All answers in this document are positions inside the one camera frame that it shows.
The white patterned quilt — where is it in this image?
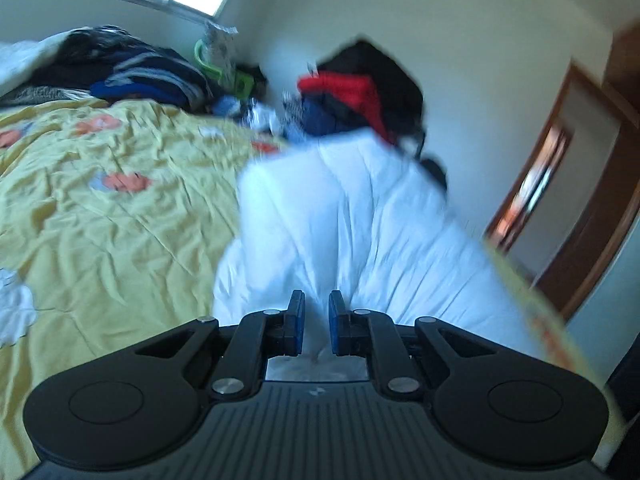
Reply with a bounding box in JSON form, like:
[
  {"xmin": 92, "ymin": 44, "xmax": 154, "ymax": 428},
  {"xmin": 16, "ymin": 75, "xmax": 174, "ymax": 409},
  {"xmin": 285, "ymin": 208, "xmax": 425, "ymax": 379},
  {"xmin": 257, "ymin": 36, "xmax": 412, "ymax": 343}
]
[{"xmin": 0, "ymin": 30, "xmax": 72, "ymax": 96}]

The brown wooden door frame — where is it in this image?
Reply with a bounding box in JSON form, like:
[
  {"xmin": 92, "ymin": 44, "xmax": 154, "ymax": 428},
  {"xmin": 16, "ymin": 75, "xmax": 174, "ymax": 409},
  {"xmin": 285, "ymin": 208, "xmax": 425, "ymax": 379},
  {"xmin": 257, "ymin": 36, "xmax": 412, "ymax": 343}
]
[{"xmin": 486, "ymin": 25, "xmax": 639, "ymax": 320}]

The yellow carrot print bedspread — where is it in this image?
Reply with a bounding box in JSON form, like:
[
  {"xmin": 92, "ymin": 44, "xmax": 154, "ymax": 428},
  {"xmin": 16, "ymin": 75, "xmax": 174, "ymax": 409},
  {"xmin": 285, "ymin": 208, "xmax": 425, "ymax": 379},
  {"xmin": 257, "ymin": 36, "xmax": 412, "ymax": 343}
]
[{"xmin": 1, "ymin": 100, "xmax": 282, "ymax": 479}]

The dark blue garment on pile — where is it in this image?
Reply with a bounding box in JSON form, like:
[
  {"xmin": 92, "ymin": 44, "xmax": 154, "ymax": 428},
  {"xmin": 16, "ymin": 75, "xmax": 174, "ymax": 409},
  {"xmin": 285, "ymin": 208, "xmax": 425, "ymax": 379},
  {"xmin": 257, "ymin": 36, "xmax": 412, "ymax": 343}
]
[{"xmin": 298, "ymin": 98, "xmax": 369, "ymax": 139}]

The dark blue striped clothes pile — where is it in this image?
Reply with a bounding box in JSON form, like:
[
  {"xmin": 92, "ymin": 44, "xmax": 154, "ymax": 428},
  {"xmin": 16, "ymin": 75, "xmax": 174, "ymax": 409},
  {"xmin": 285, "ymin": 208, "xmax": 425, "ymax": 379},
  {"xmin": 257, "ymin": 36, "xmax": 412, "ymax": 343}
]
[{"xmin": 28, "ymin": 25, "xmax": 224, "ymax": 113}]

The white quilted down jacket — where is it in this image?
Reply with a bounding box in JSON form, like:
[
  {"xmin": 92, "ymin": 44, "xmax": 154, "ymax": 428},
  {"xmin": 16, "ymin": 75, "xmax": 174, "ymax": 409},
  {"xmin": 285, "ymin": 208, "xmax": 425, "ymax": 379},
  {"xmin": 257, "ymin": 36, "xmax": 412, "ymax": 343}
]
[{"xmin": 213, "ymin": 130, "xmax": 544, "ymax": 382}]

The floral cushion on chair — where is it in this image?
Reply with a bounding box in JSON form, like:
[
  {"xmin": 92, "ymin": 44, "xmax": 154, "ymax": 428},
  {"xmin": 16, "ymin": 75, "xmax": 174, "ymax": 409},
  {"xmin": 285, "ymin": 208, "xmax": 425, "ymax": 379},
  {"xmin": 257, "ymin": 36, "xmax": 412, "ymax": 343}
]
[{"xmin": 203, "ymin": 21, "xmax": 238, "ymax": 86}]

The black jacket on pile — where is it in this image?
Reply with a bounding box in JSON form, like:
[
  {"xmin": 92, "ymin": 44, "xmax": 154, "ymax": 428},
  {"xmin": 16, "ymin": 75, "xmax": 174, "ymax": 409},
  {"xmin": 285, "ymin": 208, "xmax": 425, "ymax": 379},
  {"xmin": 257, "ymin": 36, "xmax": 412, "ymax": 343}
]
[{"xmin": 316, "ymin": 35, "xmax": 426, "ymax": 159}]

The green plastic chair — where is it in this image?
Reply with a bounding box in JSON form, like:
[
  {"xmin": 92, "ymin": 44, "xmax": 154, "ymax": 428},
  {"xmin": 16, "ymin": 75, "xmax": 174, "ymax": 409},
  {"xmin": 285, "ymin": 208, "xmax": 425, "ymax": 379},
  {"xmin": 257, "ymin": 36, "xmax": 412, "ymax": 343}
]
[{"xmin": 193, "ymin": 40, "xmax": 255, "ymax": 100}]

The red garment on pile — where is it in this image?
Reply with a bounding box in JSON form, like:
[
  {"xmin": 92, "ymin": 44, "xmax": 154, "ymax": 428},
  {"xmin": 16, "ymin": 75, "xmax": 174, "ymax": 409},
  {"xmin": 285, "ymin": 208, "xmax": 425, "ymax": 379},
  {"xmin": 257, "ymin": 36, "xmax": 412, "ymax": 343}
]
[{"xmin": 297, "ymin": 72, "xmax": 397, "ymax": 145}]

